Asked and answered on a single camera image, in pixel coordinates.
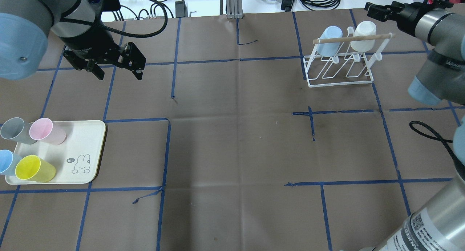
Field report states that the cream plastic tray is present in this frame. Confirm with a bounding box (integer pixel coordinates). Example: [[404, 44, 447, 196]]
[[14, 120, 107, 184]]

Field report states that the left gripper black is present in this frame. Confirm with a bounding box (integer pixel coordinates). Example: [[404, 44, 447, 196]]
[[54, 0, 146, 81]]

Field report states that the grey plastic cup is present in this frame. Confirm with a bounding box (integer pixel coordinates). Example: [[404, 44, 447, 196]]
[[0, 117, 37, 145]]

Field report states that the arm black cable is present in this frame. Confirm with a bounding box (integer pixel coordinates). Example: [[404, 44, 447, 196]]
[[54, 0, 169, 39], [409, 120, 465, 179]]

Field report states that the white wire cup rack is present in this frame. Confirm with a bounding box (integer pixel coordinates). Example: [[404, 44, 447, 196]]
[[303, 26, 396, 88]]

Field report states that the light blue cup back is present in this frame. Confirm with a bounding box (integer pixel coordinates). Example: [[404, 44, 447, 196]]
[[0, 149, 23, 176]]

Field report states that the light blue cup front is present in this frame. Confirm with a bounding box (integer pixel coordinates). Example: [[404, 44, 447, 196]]
[[318, 26, 343, 57]]

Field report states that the white plastic cup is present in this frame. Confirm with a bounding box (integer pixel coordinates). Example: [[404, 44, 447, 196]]
[[350, 21, 377, 53]]

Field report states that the light blue cup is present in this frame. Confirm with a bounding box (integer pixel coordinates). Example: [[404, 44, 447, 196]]
[[0, 149, 23, 176], [318, 26, 343, 57]]

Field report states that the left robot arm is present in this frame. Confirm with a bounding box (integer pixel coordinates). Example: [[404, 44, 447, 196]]
[[0, 0, 146, 80]]

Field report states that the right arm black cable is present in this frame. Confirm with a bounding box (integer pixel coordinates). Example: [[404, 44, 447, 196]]
[[409, 120, 465, 179]]

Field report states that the pink plastic cup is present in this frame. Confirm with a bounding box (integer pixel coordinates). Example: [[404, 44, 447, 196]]
[[29, 118, 67, 145]]

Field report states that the black power adapter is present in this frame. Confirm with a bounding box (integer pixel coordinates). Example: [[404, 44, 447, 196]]
[[175, 0, 187, 18]]

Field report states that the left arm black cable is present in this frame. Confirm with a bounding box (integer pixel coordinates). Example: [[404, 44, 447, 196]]
[[54, 0, 169, 39]]

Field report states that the aluminium frame post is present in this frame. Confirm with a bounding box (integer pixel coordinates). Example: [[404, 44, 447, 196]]
[[226, 0, 243, 19]]

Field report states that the yellow plastic cup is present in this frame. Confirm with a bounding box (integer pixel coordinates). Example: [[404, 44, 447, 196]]
[[15, 155, 56, 183]]

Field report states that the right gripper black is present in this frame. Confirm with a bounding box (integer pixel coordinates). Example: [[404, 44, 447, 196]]
[[365, 1, 436, 35]]

